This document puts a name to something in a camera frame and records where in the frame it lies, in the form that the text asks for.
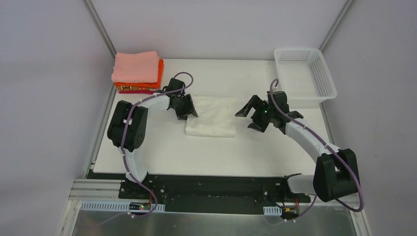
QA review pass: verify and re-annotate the cream white t shirt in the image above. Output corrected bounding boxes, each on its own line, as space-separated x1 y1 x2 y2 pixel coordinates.
185 95 237 138

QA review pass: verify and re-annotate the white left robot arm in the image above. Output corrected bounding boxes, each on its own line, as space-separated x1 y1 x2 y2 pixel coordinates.
107 78 198 199

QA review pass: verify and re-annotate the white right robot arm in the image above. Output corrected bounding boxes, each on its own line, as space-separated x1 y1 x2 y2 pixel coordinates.
235 91 360 202

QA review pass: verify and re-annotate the orange folded t shirt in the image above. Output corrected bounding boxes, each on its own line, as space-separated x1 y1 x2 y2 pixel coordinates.
114 59 165 89

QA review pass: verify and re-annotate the white plastic basket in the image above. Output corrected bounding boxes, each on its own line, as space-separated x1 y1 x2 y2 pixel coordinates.
274 48 337 108

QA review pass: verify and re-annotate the pink folded t shirt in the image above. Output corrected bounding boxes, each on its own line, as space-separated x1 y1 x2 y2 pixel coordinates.
111 51 160 83

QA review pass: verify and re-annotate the magenta folded t shirt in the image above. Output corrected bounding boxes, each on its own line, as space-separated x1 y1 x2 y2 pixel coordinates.
118 90 155 94

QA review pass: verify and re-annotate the brown patterned folded t shirt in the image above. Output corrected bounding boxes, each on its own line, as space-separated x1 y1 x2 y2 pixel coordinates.
116 85 159 91

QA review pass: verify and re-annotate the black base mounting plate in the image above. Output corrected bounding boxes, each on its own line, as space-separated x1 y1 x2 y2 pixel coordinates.
119 174 310 215

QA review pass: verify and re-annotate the right white cable duct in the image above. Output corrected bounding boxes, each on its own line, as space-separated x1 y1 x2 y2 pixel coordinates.
263 206 282 216

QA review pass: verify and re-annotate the white cable duct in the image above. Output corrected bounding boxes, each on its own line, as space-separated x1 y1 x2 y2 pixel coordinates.
263 206 282 216
80 201 165 213

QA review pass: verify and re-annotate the aluminium frame rail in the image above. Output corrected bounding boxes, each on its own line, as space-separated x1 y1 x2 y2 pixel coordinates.
69 179 359 208

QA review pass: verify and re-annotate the left white cable duct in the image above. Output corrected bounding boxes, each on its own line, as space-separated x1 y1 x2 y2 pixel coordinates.
80 201 165 213

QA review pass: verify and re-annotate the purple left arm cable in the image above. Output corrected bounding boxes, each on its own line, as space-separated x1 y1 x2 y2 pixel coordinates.
81 72 194 227

